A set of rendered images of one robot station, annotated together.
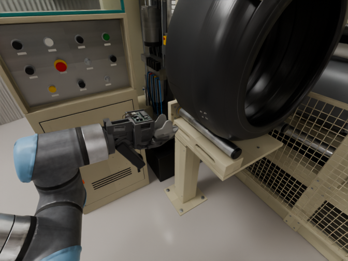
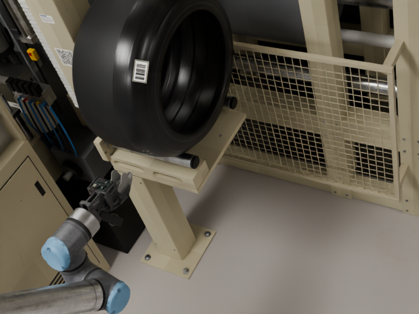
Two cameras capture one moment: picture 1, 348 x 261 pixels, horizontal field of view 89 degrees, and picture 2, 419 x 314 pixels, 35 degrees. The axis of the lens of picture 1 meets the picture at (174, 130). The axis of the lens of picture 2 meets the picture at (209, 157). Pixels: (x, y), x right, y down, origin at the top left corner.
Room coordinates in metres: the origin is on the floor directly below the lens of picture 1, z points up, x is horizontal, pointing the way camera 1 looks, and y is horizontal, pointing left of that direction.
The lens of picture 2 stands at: (-1.04, 0.13, 2.49)
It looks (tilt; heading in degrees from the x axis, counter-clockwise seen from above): 46 degrees down; 345
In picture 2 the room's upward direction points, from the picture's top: 20 degrees counter-clockwise
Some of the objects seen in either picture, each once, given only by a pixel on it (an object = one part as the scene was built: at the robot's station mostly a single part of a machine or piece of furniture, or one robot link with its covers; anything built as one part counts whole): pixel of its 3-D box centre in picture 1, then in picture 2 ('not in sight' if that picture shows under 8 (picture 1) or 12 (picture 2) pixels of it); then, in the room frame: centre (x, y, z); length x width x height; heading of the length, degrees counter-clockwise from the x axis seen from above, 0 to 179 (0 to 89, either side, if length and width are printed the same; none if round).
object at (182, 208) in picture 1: (185, 193); (178, 245); (0.86, -0.09, 0.01); 0.27 x 0.27 x 0.02; 31
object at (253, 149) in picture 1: (224, 136); (179, 141); (0.65, -0.24, 0.80); 0.37 x 0.36 x 0.02; 121
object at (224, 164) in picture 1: (202, 140); (157, 162); (0.58, -0.12, 0.84); 0.36 x 0.09 x 0.06; 31
